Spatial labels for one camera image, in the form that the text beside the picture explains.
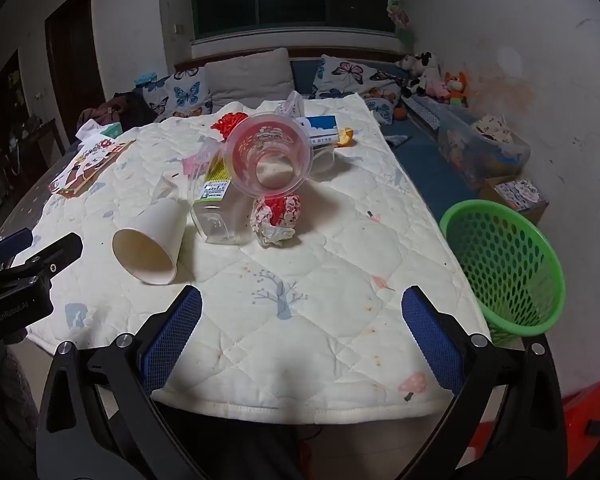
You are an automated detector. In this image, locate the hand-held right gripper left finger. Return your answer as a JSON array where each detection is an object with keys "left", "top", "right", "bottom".
[{"left": 36, "top": 284, "right": 204, "bottom": 480}]

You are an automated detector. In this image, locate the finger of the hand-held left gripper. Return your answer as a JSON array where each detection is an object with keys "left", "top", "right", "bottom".
[
  {"left": 0, "top": 228, "right": 34, "bottom": 276},
  {"left": 9, "top": 232, "right": 84, "bottom": 287}
]

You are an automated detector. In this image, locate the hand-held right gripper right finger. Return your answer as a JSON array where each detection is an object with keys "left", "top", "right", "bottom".
[{"left": 401, "top": 285, "right": 568, "bottom": 480}]

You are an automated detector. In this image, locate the green plastic basket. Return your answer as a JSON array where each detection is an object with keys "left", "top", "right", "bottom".
[{"left": 439, "top": 200, "right": 567, "bottom": 337}]

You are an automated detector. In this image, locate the white paper cup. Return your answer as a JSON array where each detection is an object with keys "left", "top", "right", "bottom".
[{"left": 112, "top": 196, "right": 187, "bottom": 286}]

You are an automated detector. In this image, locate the clear plastic bottle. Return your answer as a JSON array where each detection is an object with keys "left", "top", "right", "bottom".
[{"left": 186, "top": 145, "right": 255, "bottom": 246}]

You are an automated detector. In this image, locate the red white wrapper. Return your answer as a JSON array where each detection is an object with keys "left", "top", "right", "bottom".
[{"left": 250, "top": 192, "right": 301, "bottom": 247}]

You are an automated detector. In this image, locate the pink snack packet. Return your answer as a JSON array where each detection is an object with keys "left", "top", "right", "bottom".
[{"left": 182, "top": 140, "right": 221, "bottom": 178}]

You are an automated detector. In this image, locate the pink printed plastic cup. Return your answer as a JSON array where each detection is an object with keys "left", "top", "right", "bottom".
[{"left": 225, "top": 113, "right": 315, "bottom": 198}]

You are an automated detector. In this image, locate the translucent plastic cup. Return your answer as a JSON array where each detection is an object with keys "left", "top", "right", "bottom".
[{"left": 307, "top": 144, "right": 337, "bottom": 174}]

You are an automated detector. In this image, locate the red foam fruit net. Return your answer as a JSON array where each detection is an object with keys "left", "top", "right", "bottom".
[{"left": 210, "top": 112, "right": 248, "bottom": 143}]

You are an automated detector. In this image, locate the blue white milk carton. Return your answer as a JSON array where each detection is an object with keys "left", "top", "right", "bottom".
[{"left": 295, "top": 115, "right": 341, "bottom": 146}]

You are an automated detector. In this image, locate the clear plastic packaging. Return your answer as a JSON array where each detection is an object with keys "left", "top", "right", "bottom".
[{"left": 272, "top": 91, "right": 306, "bottom": 118}]

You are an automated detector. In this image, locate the person's left forearm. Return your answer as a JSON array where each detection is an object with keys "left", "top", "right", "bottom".
[{"left": 0, "top": 342, "right": 37, "bottom": 441}]

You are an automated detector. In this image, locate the grey star-patterned sheet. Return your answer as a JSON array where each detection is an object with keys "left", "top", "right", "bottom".
[{"left": 0, "top": 150, "right": 81, "bottom": 243}]

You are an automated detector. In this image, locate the cartoon picture book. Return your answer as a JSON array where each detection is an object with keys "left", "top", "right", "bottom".
[{"left": 47, "top": 139, "right": 136, "bottom": 196}]

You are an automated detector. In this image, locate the white quilted blanket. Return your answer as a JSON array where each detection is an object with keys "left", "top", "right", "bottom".
[{"left": 26, "top": 95, "right": 492, "bottom": 423}]

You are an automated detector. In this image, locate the dark wooden shelf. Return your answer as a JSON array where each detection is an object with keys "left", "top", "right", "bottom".
[{"left": 0, "top": 52, "right": 68, "bottom": 221}]

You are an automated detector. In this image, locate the green tissue pack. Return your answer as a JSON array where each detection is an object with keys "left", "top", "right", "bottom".
[{"left": 77, "top": 121, "right": 124, "bottom": 141}]

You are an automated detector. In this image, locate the cardboard box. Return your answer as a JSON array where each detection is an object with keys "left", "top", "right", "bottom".
[{"left": 479, "top": 175, "right": 550, "bottom": 226}]

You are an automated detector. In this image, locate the red plastic stool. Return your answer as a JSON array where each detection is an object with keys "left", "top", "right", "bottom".
[{"left": 467, "top": 380, "right": 600, "bottom": 466}]

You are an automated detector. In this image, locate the dark clothes pile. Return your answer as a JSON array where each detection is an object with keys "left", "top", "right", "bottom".
[{"left": 76, "top": 91, "right": 156, "bottom": 133}]

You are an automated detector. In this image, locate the printed paper box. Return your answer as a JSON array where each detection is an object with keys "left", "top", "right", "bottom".
[{"left": 495, "top": 179, "right": 542, "bottom": 212}]

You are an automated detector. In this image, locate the blue bed sheet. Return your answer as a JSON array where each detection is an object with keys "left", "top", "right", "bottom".
[{"left": 290, "top": 57, "right": 481, "bottom": 221}]

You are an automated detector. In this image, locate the brown wooden door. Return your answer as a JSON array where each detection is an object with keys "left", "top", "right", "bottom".
[{"left": 45, "top": 0, "right": 106, "bottom": 126}]

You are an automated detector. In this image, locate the clear plastic storage box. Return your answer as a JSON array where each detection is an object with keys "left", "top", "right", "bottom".
[{"left": 410, "top": 97, "right": 531, "bottom": 191}]

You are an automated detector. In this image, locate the butterfly print pillow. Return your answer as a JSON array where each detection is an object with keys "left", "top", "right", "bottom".
[
  {"left": 314, "top": 55, "right": 406, "bottom": 126},
  {"left": 135, "top": 67, "right": 213, "bottom": 123}
]

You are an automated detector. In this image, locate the blue patterned long box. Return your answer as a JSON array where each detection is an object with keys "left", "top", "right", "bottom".
[{"left": 402, "top": 95, "right": 442, "bottom": 132}]

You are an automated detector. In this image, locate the pink plush toy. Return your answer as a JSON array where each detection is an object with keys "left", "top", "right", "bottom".
[{"left": 427, "top": 77, "right": 451, "bottom": 101}]

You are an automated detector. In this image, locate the orange fox plush toy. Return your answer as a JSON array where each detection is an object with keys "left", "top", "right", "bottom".
[{"left": 444, "top": 71, "right": 471, "bottom": 108}]

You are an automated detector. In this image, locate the grey pillow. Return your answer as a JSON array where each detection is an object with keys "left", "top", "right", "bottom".
[{"left": 203, "top": 47, "right": 296, "bottom": 108}]

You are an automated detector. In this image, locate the cow plush toy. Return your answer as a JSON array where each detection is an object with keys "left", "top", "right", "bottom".
[{"left": 397, "top": 51, "right": 443, "bottom": 98}]

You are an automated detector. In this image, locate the wooden headboard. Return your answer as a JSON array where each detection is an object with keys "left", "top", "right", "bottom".
[{"left": 174, "top": 46, "right": 406, "bottom": 73}]

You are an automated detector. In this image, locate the hanging toy decoration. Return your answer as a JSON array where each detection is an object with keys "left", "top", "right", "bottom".
[{"left": 386, "top": 0, "right": 416, "bottom": 51}]

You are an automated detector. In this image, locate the dark window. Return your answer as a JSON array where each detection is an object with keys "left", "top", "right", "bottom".
[{"left": 189, "top": 0, "right": 398, "bottom": 41}]

